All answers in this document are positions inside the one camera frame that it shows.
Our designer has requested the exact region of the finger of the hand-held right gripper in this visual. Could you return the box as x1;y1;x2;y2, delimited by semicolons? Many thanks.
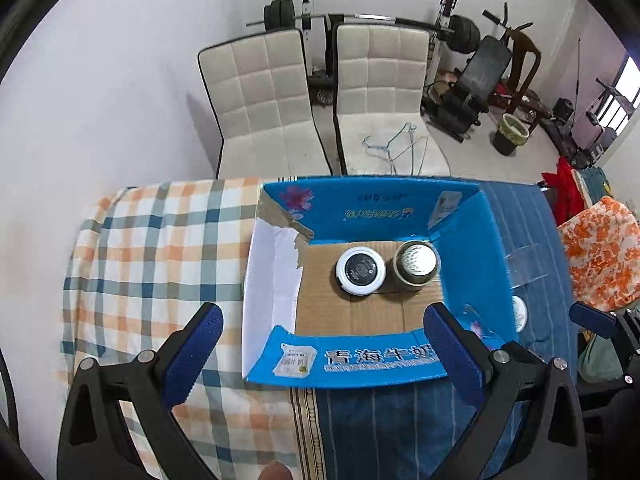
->
570;301;624;341

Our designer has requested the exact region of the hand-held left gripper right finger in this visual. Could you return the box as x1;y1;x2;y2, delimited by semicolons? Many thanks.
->
423;302;587;480

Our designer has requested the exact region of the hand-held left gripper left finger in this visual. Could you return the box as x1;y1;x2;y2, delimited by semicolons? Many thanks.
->
57;302;224;480

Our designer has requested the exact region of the blue cardboard box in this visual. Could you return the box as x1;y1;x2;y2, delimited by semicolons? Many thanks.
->
241;176;521;390

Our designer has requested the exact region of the orange floral cushion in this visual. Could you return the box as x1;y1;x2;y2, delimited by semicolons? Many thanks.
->
556;196;640;312

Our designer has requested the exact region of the white round lid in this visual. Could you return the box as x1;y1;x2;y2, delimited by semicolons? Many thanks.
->
511;295;529;333

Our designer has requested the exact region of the clear plastic container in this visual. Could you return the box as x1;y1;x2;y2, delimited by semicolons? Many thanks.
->
502;245;551;291

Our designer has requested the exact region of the blue striped cloth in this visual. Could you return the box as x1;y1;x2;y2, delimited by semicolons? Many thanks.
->
287;175;581;480

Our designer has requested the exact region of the plaid cloth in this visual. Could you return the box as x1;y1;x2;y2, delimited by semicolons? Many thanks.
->
60;176;321;480

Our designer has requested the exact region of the black jar with white rim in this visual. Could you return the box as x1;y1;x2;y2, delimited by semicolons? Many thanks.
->
334;248;387;296

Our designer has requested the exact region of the red cloth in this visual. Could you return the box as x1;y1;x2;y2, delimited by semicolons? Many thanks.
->
541;156;586;227

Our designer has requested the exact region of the black trash bin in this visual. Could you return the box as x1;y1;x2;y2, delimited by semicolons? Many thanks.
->
492;112;531;157

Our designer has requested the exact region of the window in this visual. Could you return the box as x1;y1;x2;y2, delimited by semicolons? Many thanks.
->
611;55;640;113

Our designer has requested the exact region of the white padded chair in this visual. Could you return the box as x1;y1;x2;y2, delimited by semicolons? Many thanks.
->
197;28;333;179
331;22;451;177

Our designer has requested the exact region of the black weight bench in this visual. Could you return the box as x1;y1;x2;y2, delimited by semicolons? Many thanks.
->
424;37;514;144

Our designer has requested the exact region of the brown exercise machine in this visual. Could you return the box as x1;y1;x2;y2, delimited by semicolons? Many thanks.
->
482;2;544;127

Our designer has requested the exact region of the barbell with weight plates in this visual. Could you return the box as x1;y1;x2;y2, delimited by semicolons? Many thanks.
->
246;0;482;54

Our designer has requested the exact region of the white barbell rack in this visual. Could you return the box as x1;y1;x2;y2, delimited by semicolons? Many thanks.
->
297;0;317;77

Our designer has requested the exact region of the black cable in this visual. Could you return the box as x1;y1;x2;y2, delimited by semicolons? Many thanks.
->
0;347;22;443

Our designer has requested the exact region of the light blue wire hanger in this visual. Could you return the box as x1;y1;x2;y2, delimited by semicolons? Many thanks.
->
387;121;432;175

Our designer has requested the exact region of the white wire hanger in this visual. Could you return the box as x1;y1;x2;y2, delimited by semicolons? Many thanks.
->
361;133;398;162

